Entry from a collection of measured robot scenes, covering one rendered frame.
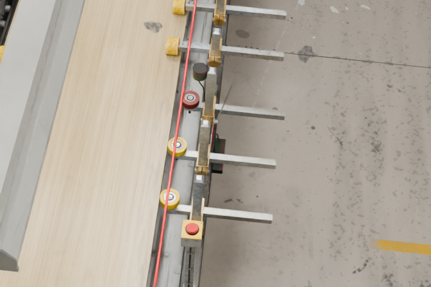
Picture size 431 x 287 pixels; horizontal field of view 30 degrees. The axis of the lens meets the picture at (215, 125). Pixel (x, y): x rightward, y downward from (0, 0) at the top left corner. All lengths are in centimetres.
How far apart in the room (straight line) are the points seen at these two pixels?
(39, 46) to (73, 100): 188
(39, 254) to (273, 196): 158
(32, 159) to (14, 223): 14
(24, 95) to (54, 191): 173
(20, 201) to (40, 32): 34
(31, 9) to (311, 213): 282
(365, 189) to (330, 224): 30
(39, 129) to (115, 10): 225
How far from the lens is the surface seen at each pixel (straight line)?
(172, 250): 339
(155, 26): 372
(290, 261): 411
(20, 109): 151
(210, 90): 332
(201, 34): 408
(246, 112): 349
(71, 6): 179
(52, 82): 166
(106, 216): 316
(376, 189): 441
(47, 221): 317
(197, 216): 318
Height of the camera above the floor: 366
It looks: 54 degrees down
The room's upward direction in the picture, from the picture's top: 5 degrees clockwise
